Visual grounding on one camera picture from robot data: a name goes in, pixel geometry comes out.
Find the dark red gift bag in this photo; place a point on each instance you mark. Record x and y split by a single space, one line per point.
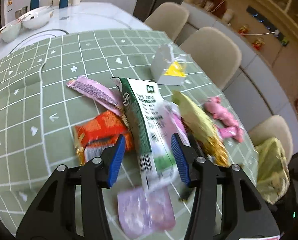
215 7

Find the pink snack wrapper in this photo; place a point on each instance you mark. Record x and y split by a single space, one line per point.
97 92

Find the beige chair middle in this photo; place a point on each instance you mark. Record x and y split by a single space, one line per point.
216 54

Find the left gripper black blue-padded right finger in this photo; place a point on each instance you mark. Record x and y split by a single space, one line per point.
226 205

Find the purple snack packet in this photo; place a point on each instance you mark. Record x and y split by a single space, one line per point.
141 213

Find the red orange snack wrapper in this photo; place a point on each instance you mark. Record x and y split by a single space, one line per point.
91 138

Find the trash bin yellow bag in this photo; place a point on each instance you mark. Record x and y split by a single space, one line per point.
273 178

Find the beige chair near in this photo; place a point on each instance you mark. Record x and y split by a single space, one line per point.
273 127

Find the beige chair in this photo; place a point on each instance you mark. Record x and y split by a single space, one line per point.
216 54
170 18
273 127

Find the beige chair far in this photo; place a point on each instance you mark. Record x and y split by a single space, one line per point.
170 18

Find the white bowl large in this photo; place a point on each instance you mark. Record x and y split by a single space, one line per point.
37 18

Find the white box yellow toy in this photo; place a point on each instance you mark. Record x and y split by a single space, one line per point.
167 68

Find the pink caterpillar toy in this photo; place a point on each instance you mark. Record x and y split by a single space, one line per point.
232 126

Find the white bowl small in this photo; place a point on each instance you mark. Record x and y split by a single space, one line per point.
10 31

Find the green white milk carton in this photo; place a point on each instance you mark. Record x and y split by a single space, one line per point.
151 128

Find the black power strip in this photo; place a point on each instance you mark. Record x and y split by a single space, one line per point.
272 29

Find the wooden shelf cabinet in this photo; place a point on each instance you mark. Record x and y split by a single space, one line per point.
266 82

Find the yellow cartoon snack bag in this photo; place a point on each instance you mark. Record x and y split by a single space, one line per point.
202 127

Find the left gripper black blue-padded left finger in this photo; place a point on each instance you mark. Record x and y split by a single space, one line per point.
51 215

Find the green grid tablecloth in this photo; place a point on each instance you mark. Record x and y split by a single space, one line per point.
38 112

